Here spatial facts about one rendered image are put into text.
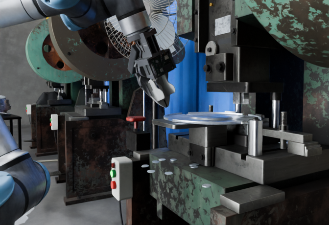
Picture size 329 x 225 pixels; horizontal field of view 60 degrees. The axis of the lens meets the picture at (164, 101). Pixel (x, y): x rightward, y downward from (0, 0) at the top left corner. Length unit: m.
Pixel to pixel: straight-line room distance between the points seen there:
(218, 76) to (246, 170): 0.29
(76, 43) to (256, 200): 1.68
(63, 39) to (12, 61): 5.29
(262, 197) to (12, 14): 0.63
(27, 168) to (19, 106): 6.51
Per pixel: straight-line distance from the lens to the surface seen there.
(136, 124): 1.11
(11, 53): 7.32
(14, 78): 7.29
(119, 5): 0.71
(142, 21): 0.71
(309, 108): 1.02
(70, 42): 2.07
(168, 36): 1.63
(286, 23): 0.57
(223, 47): 0.91
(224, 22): 0.92
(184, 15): 1.02
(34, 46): 3.76
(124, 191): 1.01
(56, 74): 3.78
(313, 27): 0.57
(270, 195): 0.69
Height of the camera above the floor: 0.88
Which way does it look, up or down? 3 degrees down
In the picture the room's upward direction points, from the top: straight up
